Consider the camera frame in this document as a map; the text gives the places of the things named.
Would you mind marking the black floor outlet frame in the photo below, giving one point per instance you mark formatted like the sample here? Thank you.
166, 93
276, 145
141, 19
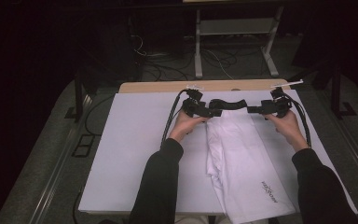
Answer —
84, 145

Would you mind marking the person's left hand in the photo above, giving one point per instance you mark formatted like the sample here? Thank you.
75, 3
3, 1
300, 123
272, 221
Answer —
185, 126

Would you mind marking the white metal stand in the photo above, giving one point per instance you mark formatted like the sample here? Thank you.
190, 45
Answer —
236, 26

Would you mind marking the white shorts with black waistband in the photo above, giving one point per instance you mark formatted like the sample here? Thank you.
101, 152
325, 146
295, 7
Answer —
242, 155

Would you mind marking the white board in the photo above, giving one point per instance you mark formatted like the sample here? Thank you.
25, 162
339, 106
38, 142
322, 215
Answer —
130, 140

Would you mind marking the wooden table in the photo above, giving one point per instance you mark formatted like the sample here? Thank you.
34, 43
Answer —
155, 86

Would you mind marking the black metal stand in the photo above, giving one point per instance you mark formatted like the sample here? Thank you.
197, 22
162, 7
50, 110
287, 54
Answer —
78, 93
335, 93

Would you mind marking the person's right hand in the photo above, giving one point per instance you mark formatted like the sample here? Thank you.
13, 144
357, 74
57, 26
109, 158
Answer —
287, 127

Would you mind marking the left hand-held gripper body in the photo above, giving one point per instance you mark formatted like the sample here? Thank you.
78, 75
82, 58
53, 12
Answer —
195, 105

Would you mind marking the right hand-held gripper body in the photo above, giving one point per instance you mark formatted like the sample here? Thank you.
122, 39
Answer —
276, 104

